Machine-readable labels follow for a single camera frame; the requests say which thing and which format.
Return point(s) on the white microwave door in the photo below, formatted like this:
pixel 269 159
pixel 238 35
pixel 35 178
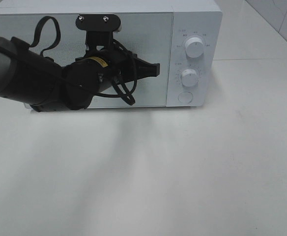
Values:
pixel 147 35

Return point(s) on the white timer knob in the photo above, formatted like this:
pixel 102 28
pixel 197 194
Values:
pixel 189 78

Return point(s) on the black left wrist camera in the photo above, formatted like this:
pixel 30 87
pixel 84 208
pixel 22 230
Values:
pixel 98 22

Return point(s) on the round white door button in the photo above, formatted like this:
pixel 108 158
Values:
pixel 185 97

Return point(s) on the upper white power knob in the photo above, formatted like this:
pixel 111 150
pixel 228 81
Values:
pixel 194 46

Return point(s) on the white microwave oven body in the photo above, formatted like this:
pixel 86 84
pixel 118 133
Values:
pixel 189 17

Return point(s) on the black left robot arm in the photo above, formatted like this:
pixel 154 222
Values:
pixel 46 86

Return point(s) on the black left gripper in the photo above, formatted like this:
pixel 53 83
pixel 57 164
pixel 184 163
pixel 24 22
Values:
pixel 107 63

